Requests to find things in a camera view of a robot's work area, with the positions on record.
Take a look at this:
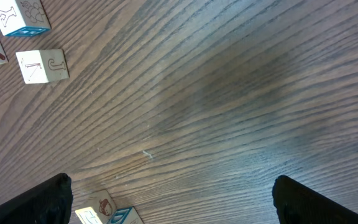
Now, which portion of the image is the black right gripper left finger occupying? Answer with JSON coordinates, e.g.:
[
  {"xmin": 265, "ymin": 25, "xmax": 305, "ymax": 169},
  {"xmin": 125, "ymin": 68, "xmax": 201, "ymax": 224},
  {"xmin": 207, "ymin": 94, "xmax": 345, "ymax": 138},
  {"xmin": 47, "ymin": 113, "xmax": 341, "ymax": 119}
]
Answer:
[{"xmin": 0, "ymin": 173, "xmax": 73, "ymax": 224}]

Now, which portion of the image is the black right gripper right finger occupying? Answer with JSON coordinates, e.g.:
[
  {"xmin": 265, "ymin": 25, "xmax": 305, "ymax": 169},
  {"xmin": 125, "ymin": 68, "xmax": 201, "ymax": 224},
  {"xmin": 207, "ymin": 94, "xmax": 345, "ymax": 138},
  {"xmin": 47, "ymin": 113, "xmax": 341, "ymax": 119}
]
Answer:
[{"xmin": 272, "ymin": 175, "xmax": 358, "ymax": 224}]

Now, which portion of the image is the blue letter P block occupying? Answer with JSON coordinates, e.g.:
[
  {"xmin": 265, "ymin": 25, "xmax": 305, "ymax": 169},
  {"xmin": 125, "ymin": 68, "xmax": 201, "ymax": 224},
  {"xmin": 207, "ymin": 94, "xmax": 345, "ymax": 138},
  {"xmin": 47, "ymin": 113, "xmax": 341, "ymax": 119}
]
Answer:
[{"xmin": 108, "ymin": 207, "xmax": 144, "ymax": 224}]

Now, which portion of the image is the yellow block top right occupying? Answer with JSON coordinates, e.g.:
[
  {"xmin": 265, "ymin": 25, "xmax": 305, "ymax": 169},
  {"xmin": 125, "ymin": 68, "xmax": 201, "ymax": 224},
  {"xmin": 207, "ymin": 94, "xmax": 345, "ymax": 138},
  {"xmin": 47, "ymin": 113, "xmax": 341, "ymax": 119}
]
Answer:
[{"xmin": 75, "ymin": 189, "xmax": 117, "ymax": 224}]

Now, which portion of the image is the wooden block blue side upper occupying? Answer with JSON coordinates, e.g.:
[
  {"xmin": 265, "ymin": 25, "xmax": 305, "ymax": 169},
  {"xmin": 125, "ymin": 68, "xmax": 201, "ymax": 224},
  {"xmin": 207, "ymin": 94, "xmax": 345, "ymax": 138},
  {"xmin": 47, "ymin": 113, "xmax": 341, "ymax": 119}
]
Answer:
[{"xmin": 16, "ymin": 49, "xmax": 69, "ymax": 84}]

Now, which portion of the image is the wooden block blue side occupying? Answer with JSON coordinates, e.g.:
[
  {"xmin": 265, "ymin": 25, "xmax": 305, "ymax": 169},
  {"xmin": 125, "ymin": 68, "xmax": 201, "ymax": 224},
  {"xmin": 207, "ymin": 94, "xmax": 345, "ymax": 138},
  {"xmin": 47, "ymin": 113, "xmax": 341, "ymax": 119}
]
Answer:
[
  {"xmin": 0, "ymin": 0, "xmax": 51, "ymax": 37},
  {"xmin": 16, "ymin": 49, "xmax": 69, "ymax": 84}
]

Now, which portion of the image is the wooden block blue side lower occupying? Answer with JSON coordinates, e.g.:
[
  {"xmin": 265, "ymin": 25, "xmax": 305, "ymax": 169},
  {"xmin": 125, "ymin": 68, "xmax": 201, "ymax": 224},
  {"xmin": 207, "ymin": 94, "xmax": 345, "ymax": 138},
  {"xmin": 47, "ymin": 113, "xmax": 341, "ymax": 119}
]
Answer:
[{"xmin": 0, "ymin": 0, "xmax": 51, "ymax": 37}]

